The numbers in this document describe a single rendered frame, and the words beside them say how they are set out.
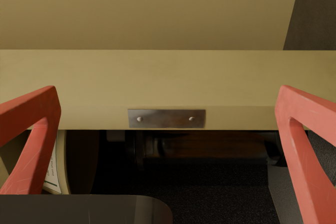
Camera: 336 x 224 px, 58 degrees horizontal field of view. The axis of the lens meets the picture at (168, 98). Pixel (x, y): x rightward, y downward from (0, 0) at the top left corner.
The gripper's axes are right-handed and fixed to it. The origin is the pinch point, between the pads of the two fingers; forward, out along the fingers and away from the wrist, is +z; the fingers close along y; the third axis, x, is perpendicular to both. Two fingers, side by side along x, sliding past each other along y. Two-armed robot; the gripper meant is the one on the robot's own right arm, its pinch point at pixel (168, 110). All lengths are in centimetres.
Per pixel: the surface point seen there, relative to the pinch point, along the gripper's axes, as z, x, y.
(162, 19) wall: 55, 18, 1
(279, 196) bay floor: 20.9, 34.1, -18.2
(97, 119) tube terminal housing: 12.0, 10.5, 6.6
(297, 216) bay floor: 15.1, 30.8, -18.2
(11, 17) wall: 55, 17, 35
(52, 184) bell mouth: 14.0, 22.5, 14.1
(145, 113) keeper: 11.8, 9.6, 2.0
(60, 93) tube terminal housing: 13.8, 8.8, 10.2
